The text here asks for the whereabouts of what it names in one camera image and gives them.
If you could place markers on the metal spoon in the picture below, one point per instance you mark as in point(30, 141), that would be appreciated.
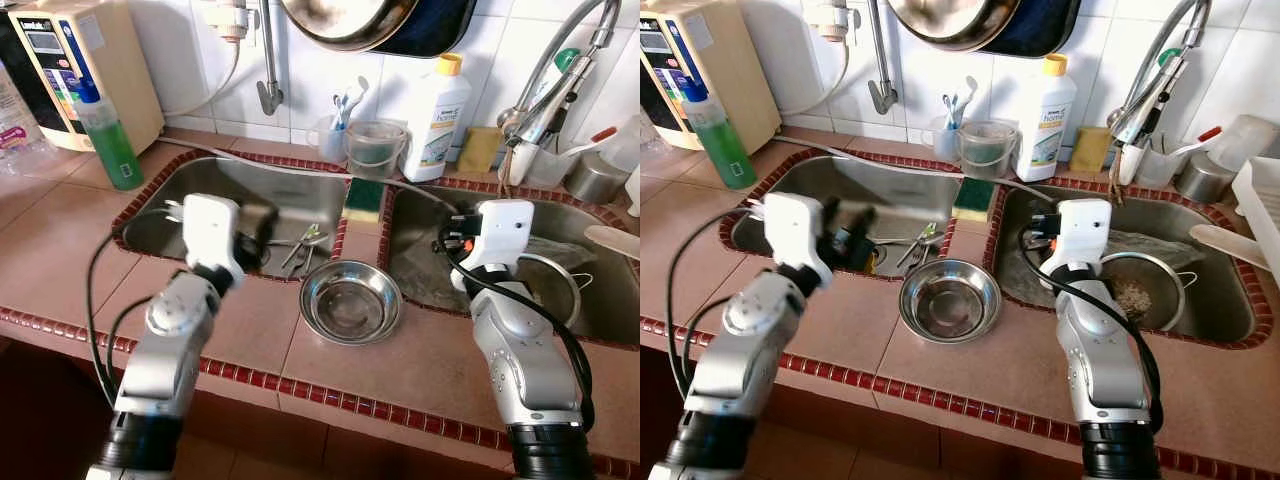
point(895, 242)
point(290, 243)

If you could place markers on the metal fork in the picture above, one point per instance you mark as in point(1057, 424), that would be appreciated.
point(303, 262)
point(913, 260)

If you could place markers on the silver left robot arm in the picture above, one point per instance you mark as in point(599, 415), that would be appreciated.
point(170, 340)
point(765, 340)

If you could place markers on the stainless steel sink basin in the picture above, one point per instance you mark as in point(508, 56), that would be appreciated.
point(420, 215)
point(290, 200)
point(1230, 300)
point(900, 200)

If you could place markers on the green scouring sponge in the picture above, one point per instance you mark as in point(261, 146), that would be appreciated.
point(973, 195)
point(365, 195)

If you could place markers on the yellow sponge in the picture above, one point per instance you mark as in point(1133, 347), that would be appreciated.
point(480, 150)
point(1090, 150)

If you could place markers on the clear plastic cup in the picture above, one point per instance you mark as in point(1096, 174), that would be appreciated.
point(1153, 170)
point(545, 170)

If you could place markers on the white bottle yellow cap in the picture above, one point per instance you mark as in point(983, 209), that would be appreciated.
point(435, 120)
point(1045, 120)

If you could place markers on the metal mesh strainer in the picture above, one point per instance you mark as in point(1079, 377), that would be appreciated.
point(1140, 295)
point(555, 290)

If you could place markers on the stainless steel bowl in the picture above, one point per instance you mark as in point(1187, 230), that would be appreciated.
point(350, 305)
point(950, 305)

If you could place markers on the clear toothbrush cup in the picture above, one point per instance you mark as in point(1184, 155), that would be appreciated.
point(945, 145)
point(333, 145)

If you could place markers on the metal cup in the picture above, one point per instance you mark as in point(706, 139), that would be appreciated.
point(1203, 180)
point(595, 180)

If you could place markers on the chrome sink faucet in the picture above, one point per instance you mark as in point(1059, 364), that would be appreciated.
point(1150, 100)
point(545, 110)

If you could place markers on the green dish soap bottle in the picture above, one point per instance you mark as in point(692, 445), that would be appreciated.
point(115, 150)
point(728, 150)

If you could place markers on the white blue toothbrush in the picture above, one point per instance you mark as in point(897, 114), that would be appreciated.
point(968, 90)
point(358, 90)

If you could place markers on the white dish rack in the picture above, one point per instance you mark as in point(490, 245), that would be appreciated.
point(1262, 210)
point(634, 190)

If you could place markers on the translucent plastic tub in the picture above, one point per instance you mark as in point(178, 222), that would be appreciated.
point(622, 140)
point(1240, 140)

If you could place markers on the beige water ionizer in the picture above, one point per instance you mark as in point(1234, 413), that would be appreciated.
point(110, 70)
point(735, 70)

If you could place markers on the hanging metal wok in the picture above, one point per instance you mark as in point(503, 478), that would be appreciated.
point(350, 20)
point(960, 20)

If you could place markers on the clear packet pink label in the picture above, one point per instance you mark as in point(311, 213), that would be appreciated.
point(15, 145)

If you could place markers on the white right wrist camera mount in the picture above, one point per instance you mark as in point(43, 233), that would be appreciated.
point(505, 230)
point(1085, 230)

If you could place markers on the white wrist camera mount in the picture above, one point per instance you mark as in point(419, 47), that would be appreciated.
point(505, 230)
point(795, 230)
point(1085, 230)
point(212, 230)

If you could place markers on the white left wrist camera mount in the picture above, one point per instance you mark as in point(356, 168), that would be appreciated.
point(212, 230)
point(795, 230)

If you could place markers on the chrome wall tap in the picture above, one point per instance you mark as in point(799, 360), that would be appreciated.
point(880, 95)
point(268, 95)

